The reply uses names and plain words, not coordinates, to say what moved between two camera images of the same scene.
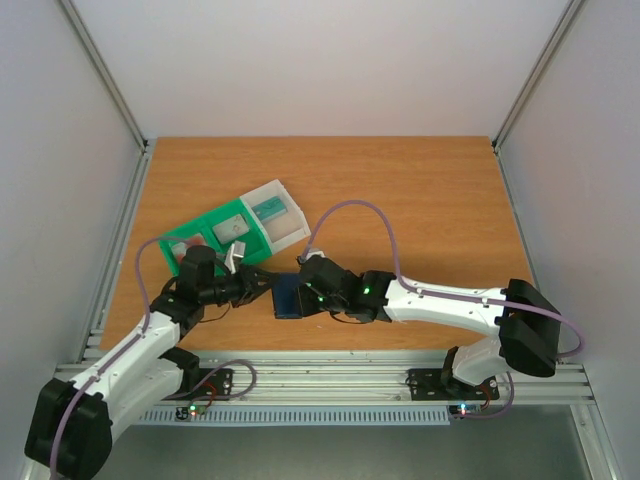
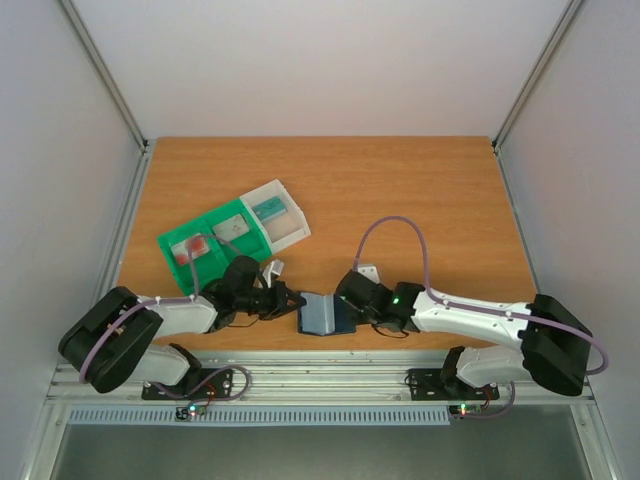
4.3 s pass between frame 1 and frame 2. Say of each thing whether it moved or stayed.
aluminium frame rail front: stayed
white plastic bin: stayed
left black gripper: moved
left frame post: stayed
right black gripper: moved
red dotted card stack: stayed
